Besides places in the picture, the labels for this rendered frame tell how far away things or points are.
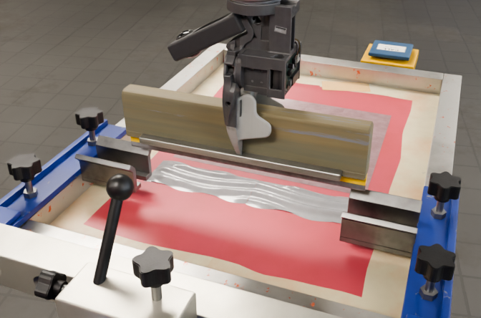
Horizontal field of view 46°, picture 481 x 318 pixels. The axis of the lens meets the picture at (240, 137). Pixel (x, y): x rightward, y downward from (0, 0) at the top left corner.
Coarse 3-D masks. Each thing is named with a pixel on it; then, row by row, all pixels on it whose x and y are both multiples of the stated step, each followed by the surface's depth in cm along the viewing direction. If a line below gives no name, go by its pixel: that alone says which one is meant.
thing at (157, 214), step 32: (288, 96) 122; (160, 160) 99; (192, 160) 99; (160, 192) 91; (192, 192) 91; (96, 224) 84; (128, 224) 84; (160, 224) 84; (192, 224) 84; (224, 224) 84
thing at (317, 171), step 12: (156, 144) 82; (168, 144) 81; (180, 144) 80; (192, 144) 80; (216, 156) 79; (228, 156) 78; (240, 156) 77; (252, 156) 77; (264, 156) 77; (276, 168) 76; (288, 168) 75; (300, 168) 74; (312, 168) 74; (324, 168) 74; (336, 180) 73
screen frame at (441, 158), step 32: (192, 64) 128; (320, 64) 130; (352, 64) 128; (448, 96) 114; (448, 128) 102; (448, 160) 93; (64, 192) 86; (32, 224) 78; (128, 256) 72; (256, 288) 67
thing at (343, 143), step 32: (128, 96) 81; (160, 96) 79; (192, 96) 79; (128, 128) 84; (160, 128) 82; (192, 128) 80; (224, 128) 78; (288, 128) 74; (320, 128) 72; (352, 128) 71; (320, 160) 74; (352, 160) 72
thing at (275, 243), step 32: (320, 96) 122; (352, 96) 122; (384, 96) 122; (384, 128) 109; (384, 160) 99; (320, 192) 91; (384, 192) 91; (256, 224) 84; (288, 224) 84; (320, 224) 84; (224, 256) 78; (256, 256) 78; (288, 256) 78; (320, 256) 78; (352, 256) 78; (352, 288) 72
